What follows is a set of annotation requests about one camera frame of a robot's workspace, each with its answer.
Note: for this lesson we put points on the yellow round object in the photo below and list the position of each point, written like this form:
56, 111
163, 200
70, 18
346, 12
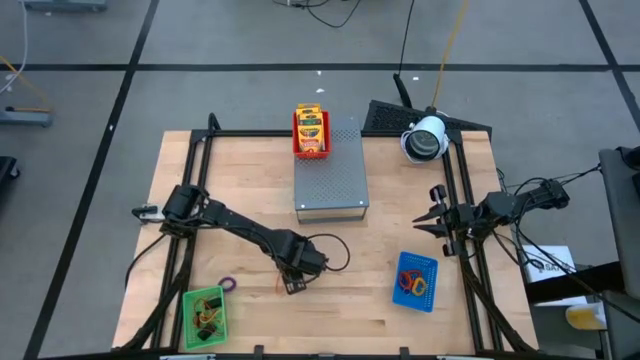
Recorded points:
585, 317

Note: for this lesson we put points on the black floor object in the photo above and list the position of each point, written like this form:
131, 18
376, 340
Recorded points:
6, 170

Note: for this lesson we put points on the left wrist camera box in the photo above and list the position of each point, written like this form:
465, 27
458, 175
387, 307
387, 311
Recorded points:
312, 260

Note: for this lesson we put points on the yellow crayon box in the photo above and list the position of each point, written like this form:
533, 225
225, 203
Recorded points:
308, 107
310, 120
311, 137

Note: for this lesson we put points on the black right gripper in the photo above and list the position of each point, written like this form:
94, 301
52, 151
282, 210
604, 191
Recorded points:
465, 220

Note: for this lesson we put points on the grey flat floor object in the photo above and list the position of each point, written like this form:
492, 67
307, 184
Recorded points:
65, 5

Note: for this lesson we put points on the grey side desk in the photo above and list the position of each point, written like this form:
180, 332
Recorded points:
620, 210

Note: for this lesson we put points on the grey floor box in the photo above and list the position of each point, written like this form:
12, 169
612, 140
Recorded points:
25, 118

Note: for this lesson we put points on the black binder clip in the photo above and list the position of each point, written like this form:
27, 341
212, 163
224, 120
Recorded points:
204, 334
215, 302

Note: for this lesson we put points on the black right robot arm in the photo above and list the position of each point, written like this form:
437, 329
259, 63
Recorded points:
505, 205

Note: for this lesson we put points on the black aluminium table frame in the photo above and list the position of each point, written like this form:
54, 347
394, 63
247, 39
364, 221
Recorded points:
250, 133

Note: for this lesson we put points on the white printed cardboard box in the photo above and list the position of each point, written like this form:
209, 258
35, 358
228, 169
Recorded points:
550, 257

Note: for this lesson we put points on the black perforated panel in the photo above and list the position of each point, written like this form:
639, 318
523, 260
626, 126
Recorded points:
390, 117

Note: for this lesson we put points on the grey perforated metal shelf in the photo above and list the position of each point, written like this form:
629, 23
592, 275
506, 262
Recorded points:
340, 180

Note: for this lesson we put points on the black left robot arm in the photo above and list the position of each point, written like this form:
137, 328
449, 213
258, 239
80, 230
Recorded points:
235, 222

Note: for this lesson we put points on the green plastic basket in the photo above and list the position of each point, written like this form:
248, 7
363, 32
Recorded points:
192, 342

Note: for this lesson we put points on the red plastic basket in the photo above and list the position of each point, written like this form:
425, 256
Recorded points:
311, 155

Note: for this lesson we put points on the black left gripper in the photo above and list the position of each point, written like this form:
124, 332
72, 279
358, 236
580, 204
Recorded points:
294, 282

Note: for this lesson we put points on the blue plastic basket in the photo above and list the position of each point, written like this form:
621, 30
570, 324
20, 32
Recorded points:
425, 260

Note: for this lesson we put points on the black table clamp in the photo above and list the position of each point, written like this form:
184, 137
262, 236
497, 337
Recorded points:
259, 350
404, 351

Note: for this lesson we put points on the black side beam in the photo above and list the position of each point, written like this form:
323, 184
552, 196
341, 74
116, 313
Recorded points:
575, 287

